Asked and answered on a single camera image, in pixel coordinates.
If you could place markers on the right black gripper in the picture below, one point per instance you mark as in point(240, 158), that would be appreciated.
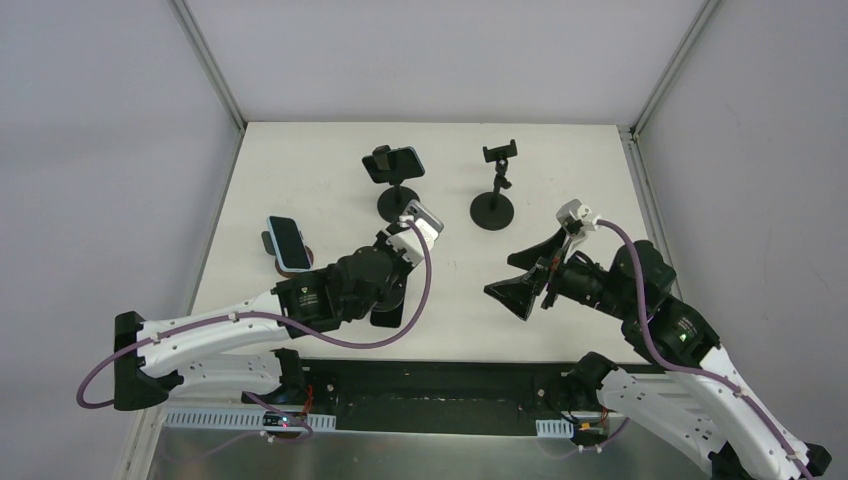
point(549, 277)

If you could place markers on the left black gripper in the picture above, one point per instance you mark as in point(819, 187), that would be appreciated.
point(389, 307)

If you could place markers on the black phone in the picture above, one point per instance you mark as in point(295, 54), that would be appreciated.
point(387, 316)

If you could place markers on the black phone stand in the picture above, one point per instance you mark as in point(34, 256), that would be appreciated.
point(492, 210)
point(392, 201)

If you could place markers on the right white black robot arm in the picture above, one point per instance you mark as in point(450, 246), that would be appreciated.
point(730, 434)

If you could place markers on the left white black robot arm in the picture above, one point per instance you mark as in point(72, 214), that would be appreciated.
point(239, 347)

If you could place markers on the blue-cased phone on back stand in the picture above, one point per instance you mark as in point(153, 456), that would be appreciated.
point(391, 166)

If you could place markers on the light blue phone on wooden stand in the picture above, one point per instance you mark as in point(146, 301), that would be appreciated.
point(288, 245)

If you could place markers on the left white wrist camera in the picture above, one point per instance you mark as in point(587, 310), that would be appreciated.
point(407, 244)

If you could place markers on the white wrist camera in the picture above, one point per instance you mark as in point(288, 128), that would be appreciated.
point(407, 244)
point(577, 218)

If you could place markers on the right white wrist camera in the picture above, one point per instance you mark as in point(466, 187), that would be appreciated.
point(577, 218)

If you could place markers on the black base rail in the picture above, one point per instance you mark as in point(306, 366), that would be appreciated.
point(499, 399)

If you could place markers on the right white cable duct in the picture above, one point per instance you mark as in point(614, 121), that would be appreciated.
point(557, 428)

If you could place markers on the white cable duct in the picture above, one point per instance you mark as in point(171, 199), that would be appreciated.
point(557, 428)
point(245, 420)

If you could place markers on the left white cable duct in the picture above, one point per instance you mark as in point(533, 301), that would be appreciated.
point(245, 420)

